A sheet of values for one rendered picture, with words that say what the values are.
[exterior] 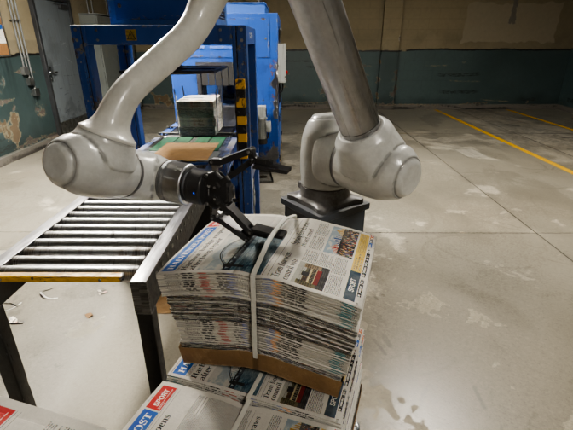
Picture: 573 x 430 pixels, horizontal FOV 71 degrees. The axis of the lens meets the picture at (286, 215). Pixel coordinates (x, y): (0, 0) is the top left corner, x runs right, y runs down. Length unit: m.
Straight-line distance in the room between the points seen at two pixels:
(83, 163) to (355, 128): 0.59
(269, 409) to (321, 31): 0.74
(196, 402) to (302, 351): 0.23
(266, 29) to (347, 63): 3.81
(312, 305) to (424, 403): 1.38
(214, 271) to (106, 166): 0.26
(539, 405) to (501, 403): 0.16
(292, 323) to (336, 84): 0.51
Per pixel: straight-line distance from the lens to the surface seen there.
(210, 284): 0.79
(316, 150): 1.16
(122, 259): 1.46
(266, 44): 4.70
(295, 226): 0.92
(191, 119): 3.25
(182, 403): 0.88
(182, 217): 1.71
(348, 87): 0.94
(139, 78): 0.82
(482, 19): 10.73
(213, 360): 0.91
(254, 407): 0.85
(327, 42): 0.90
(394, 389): 2.08
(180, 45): 0.88
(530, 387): 2.32
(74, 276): 1.38
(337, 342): 0.77
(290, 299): 0.74
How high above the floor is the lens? 1.46
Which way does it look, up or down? 23 degrees down
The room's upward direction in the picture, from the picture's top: straight up
